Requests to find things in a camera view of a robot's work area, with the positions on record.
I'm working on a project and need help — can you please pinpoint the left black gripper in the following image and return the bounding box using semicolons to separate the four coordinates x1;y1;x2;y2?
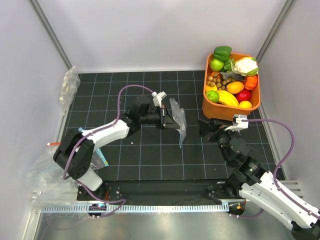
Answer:
139;104;180;130

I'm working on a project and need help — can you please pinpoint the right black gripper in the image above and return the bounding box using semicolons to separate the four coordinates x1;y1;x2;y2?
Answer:
197;119;240;165

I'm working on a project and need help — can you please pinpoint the clear zip bag blue zipper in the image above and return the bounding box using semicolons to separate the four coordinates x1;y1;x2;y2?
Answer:
169;98;187;149

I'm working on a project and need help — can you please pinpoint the green lime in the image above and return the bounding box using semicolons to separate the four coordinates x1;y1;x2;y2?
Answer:
206;90;220;103

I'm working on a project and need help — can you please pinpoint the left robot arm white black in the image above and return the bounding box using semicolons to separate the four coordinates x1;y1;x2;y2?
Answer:
53;92;184;200

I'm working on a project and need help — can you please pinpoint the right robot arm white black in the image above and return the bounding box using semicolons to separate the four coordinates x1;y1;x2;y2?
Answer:
198;114;320;240

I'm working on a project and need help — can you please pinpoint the spare zip bag blue zipper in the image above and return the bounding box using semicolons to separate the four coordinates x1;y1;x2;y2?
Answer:
86;130;109;170

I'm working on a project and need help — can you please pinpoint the bag of white pieces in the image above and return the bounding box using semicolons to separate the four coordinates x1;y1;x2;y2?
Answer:
58;66;81;112

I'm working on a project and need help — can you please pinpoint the pile of clear zip bags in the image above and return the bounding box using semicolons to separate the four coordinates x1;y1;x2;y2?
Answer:
24;142;78;208

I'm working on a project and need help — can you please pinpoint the orange plastic basket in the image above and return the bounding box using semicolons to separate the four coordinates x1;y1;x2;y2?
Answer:
202;53;261;121

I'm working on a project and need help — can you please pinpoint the yellow star fruit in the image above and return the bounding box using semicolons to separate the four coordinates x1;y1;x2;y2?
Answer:
217;90;239;107

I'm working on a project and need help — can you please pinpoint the yellow lemon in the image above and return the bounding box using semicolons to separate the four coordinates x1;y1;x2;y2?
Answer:
238;100;253;109

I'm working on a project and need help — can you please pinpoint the brown nut cluster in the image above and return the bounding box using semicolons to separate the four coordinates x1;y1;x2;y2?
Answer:
205;72;233;92

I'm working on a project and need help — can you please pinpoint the orange mango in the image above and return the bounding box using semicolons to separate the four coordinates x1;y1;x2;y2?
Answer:
226;81;244;95

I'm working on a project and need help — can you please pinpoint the red apple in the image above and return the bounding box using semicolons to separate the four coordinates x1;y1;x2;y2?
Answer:
235;89;252;104

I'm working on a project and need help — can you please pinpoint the green apple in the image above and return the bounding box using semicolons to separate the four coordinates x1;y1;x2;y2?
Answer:
209;58;224;72

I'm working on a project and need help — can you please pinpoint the small orange pumpkin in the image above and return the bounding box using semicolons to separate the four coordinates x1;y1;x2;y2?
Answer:
244;75;258;91

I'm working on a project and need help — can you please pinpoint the green grape bunch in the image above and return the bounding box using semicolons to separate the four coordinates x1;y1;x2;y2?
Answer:
223;58;235;72

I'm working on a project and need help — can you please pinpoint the black gridded mat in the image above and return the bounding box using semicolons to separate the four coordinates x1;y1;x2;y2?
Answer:
59;70;286;181

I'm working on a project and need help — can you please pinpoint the white cauliflower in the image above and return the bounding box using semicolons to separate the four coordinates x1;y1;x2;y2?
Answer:
233;57;259;77

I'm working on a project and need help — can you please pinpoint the green bell pepper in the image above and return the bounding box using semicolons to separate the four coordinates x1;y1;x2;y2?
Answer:
213;46;232;63

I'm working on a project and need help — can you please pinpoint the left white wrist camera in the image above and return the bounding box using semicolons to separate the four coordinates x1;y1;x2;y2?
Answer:
151;91;167;107

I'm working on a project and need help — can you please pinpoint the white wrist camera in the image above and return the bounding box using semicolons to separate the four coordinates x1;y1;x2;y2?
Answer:
225;114;249;132
151;91;167;107

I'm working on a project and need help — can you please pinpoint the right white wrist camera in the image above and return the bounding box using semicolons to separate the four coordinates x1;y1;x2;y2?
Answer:
225;114;249;132

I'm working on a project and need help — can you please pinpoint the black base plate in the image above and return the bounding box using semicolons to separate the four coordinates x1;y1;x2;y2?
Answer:
76;178;256;201

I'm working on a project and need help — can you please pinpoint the slotted cable duct rail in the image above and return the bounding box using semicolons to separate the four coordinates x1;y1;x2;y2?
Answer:
41;202;229;214

